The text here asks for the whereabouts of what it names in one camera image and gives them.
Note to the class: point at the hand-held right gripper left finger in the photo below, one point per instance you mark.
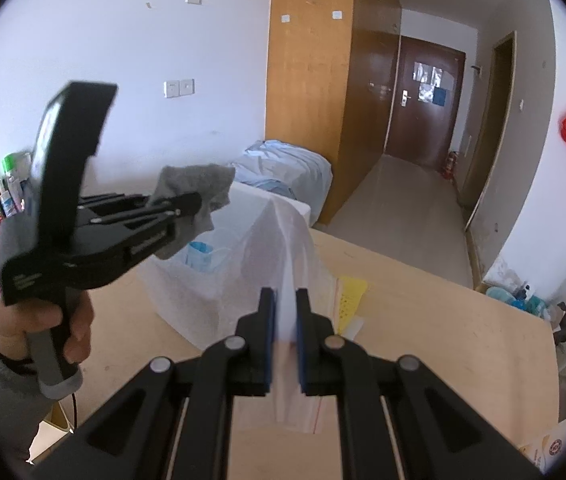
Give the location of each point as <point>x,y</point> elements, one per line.
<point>268,330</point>

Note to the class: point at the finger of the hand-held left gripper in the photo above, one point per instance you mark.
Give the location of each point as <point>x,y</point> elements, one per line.
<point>113,202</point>
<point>133,240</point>

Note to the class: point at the wooden wardrobe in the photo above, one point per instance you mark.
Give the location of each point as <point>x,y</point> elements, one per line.
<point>308,85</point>

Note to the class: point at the brown side door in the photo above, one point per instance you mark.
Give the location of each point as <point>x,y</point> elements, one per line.
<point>490,125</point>

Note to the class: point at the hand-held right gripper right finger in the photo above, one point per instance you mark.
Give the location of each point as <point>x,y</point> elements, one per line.
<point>302,335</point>

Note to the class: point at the white foam box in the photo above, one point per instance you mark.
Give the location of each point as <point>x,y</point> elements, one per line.
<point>188,300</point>

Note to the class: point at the grey cloth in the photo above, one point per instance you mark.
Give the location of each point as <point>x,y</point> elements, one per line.
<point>193,180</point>

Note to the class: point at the white lotion pump bottle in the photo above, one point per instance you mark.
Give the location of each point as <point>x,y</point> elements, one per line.
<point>553,445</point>

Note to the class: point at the person's left hand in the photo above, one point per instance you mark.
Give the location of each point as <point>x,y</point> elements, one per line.
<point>13,330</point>

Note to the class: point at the blue detergent bottle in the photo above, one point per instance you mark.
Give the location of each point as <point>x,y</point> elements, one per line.
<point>530,304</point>

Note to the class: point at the clear plastic zip bag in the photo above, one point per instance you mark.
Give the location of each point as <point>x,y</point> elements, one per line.
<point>288,260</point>

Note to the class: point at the yellow foam net sleeve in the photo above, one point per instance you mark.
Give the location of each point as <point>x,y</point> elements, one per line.
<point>353,295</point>

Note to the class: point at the double white wall outlet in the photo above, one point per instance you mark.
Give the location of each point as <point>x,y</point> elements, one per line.
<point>178,88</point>

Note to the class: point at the dark brown entrance door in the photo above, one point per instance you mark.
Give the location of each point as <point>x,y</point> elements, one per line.
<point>420,120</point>

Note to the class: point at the light blue bedding bundle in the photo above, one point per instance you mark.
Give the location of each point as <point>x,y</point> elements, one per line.
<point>288,165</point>

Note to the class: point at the red fire extinguisher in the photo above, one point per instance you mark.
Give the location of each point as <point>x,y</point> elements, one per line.
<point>448,165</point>

